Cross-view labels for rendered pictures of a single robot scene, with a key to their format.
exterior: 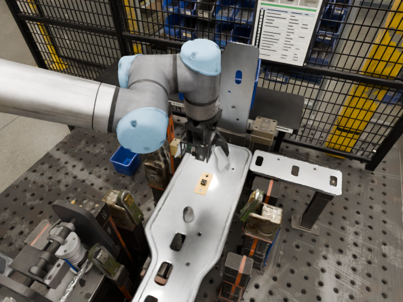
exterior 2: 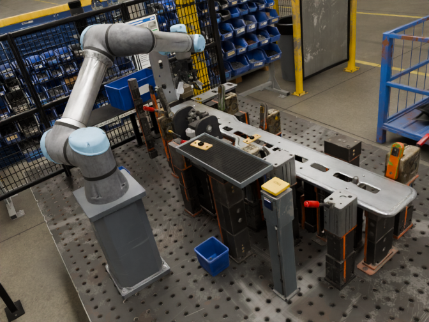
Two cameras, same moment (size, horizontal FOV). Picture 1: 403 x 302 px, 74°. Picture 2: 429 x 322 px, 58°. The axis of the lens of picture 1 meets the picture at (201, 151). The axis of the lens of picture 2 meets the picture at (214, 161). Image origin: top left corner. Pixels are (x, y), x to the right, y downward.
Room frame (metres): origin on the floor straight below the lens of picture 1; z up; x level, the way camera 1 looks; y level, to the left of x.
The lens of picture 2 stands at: (-0.71, 1.47, 1.82)
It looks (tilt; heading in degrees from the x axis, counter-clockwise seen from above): 31 degrees down; 307
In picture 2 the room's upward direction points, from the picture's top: 11 degrees counter-clockwise
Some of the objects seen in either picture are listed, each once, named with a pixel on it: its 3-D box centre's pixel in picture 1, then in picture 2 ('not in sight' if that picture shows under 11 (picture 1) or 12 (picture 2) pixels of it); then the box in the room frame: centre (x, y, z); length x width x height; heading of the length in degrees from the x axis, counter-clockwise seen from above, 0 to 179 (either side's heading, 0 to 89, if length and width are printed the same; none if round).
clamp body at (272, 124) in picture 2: not in sight; (272, 144); (0.05, -0.03, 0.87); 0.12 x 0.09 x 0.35; 69
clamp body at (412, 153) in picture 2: not in sight; (398, 191); (-0.56, 0.19, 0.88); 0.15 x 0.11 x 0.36; 69
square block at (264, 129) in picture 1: (257, 157); (188, 113); (0.71, -0.23, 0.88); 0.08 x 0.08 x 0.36; 69
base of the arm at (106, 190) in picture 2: not in sight; (103, 179); (0.30, 0.79, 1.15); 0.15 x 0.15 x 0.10
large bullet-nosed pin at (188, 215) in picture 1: (188, 214); not in sight; (0.38, 0.04, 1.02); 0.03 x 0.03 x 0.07
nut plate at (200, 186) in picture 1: (203, 182); not in sight; (0.49, -0.01, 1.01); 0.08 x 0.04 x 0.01; 159
